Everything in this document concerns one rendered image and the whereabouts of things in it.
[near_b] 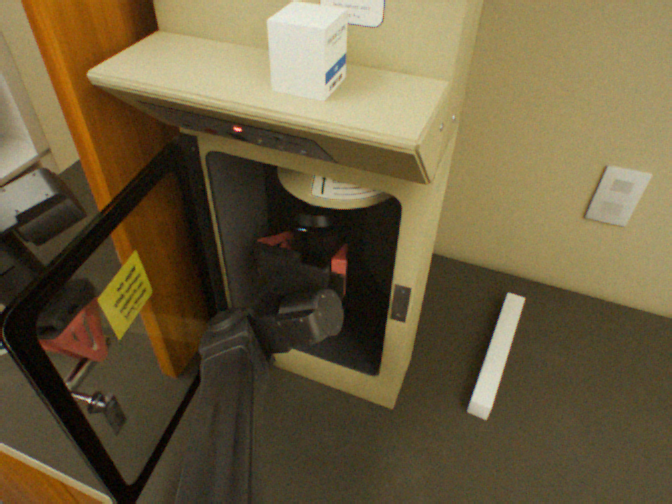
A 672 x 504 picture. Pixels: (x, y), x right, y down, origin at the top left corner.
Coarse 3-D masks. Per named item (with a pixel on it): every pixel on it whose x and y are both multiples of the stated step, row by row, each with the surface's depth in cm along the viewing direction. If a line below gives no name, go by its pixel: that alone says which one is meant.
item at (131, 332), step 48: (144, 240) 60; (96, 288) 53; (144, 288) 62; (192, 288) 74; (0, 336) 43; (48, 336) 48; (96, 336) 55; (144, 336) 64; (192, 336) 78; (96, 384) 56; (144, 384) 67; (96, 432) 58; (144, 432) 69
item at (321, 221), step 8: (288, 200) 76; (296, 200) 74; (288, 208) 74; (296, 208) 73; (304, 208) 73; (312, 208) 73; (320, 208) 73; (328, 208) 73; (288, 216) 74; (296, 216) 73; (304, 216) 72; (312, 216) 72; (320, 216) 72; (328, 216) 72; (336, 216) 73; (344, 216) 74; (304, 224) 72; (312, 224) 72; (320, 224) 72; (328, 224) 72
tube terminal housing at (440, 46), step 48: (192, 0) 52; (240, 0) 50; (288, 0) 48; (432, 0) 43; (480, 0) 49; (384, 48) 47; (432, 48) 46; (240, 144) 62; (432, 192) 55; (432, 240) 70; (336, 384) 88; (384, 384) 82
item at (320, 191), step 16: (288, 176) 67; (304, 176) 64; (304, 192) 65; (320, 192) 64; (336, 192) 63; (352, 192) 63; (368, 192) 64; (384, 192) 65; (336, 208) 64; (352, 208) 64
